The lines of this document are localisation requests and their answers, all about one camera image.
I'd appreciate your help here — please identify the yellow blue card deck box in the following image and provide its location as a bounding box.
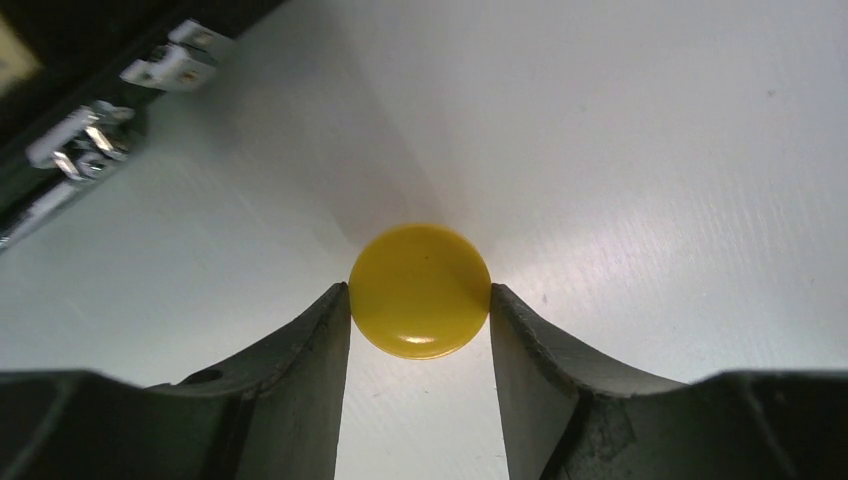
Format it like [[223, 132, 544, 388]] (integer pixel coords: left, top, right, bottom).
[[1, 16, 42, 96]]

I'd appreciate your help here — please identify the black aluminium poker case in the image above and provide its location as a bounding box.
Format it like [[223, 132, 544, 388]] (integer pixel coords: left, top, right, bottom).
[[1, 1, 275, 247]]

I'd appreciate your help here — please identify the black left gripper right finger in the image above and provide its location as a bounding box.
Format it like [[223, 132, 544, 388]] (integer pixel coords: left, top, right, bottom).
[[490, 284, 847, 479]]

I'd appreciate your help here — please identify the yellow big blind button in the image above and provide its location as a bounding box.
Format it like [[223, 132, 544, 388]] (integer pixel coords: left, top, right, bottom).
[[348, 223, 492, 360]]

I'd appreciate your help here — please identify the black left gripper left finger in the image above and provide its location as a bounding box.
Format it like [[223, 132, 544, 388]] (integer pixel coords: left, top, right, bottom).
[[1, 283, 351, 479]]

